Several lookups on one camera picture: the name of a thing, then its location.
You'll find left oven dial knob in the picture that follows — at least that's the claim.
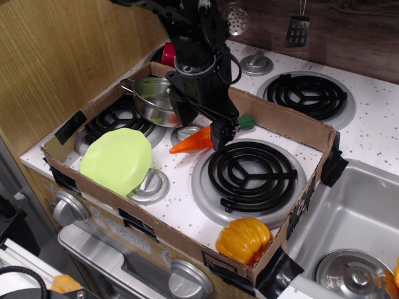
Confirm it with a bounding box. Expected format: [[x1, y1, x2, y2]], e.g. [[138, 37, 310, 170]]
[[53, 191, 90, 227]]

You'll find light green plastic plate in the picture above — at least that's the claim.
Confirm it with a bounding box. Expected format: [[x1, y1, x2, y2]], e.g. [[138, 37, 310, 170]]
[[80, 128, 152, 196]]

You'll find front silver stove knob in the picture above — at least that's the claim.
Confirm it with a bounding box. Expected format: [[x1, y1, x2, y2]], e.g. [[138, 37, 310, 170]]
[[127, 168, 170, 205]]

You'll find steel pot lid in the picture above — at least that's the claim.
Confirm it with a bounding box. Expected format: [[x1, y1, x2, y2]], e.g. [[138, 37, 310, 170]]
[[313, 249, 398, 298]]

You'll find front right black burner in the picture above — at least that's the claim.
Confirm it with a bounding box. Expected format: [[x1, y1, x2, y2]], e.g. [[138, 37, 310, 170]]
[[191, 139, 307, 229]]

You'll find back silver stove knob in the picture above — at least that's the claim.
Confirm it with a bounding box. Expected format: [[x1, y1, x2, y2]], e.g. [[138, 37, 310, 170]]
[[240, 50, 274, 77]]

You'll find silver oven door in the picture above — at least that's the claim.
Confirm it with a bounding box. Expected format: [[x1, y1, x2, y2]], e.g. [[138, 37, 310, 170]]
[[58, 224, 172, 298]]

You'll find hanging perforated steel ladle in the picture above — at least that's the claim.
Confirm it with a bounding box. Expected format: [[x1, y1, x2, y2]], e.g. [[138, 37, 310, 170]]
[[221, 1, 249, 36]]

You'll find silver stove knob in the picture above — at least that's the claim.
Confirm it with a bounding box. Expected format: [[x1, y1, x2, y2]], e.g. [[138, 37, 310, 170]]
[[127, 168, 170, 205], [240, 50, 274, 77], [171, 124, 203, 146]]

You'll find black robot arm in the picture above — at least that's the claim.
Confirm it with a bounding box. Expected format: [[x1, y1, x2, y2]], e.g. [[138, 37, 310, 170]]
[[115, 1, 239, 151]]

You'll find oven dial knob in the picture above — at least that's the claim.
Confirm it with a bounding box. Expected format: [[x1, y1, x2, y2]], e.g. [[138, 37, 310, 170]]
[[168, 259, 214, 299], [53, 191, 90, 227]]

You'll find hanging slotted steel spatula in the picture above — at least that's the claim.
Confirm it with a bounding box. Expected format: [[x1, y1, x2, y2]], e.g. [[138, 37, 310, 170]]
[[285, 0, 311, 49]]

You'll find silver toy sink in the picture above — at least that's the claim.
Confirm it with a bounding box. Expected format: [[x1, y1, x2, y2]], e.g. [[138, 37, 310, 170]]
[[282, 160, 398, 298]]

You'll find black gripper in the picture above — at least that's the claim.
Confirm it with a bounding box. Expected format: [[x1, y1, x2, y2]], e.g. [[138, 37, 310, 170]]
[[166, 70, 239, 151]]

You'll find back left black burner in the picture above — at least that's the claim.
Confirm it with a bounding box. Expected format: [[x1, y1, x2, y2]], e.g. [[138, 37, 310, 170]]
[[150, 46, 165, 63]]

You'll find right oven dial knob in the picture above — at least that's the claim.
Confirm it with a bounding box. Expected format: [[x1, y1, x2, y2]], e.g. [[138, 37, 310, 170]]
[[168, 259, 214, 299]]

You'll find black cable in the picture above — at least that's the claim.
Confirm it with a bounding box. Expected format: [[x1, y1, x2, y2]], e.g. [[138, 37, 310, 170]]
[[0, 265, 49, 299]]

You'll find centre silver stove knob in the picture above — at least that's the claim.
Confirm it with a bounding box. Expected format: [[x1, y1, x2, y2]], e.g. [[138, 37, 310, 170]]
[[171, 124, 203, 146]]

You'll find orange toy carrot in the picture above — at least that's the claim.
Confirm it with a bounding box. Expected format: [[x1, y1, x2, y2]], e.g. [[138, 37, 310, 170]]
[[169, 114, 255, 154]]

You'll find back right black burner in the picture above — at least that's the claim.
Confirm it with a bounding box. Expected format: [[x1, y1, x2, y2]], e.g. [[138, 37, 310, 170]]
[[257, 71, 356, 130]]

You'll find small steel pot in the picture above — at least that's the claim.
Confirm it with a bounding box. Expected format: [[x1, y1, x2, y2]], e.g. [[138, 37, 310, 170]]
[[120, 77, 183, 128]]

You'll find yellow toy bell pepper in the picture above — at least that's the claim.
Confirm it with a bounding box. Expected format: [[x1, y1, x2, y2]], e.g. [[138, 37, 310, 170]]
[[215, 217, 274, 267]]

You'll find red plastic cup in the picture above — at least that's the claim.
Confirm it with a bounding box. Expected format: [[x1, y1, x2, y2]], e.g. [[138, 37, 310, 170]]
[[161, 42, 176, 67]]

